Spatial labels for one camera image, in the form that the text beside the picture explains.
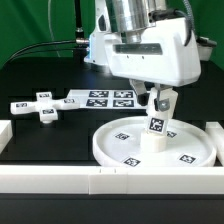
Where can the white fence block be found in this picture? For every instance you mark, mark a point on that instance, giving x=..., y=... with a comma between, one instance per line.
x=216, y=133
x=5, y=133

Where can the white front fence rail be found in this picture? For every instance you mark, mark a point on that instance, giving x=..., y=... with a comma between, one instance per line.
x=106, y=180

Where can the white round table top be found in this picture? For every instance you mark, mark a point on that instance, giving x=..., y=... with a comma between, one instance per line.
x=126, y=142

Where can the white marker sheet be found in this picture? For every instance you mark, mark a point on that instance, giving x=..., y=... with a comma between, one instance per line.
x=106, y=99

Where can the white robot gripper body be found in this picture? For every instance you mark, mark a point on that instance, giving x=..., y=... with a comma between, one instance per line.
x=161, y=56

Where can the white left fence block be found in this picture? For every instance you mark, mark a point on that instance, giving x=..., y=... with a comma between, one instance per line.
x=5, y=133

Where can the white cross-shaped table base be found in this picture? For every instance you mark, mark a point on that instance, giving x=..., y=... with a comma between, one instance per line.
x=45, y=105

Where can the black vertical pole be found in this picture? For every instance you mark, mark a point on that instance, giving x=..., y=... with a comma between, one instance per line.
x=79, y=33

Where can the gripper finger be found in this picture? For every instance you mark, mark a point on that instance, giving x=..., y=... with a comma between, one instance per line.
x=140, y=91
x=162, y=102

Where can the white right fence block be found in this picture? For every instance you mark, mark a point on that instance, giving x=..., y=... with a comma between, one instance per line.
x=216, y=133

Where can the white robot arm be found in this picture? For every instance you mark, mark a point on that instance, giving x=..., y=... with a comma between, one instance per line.
x=129, y=18

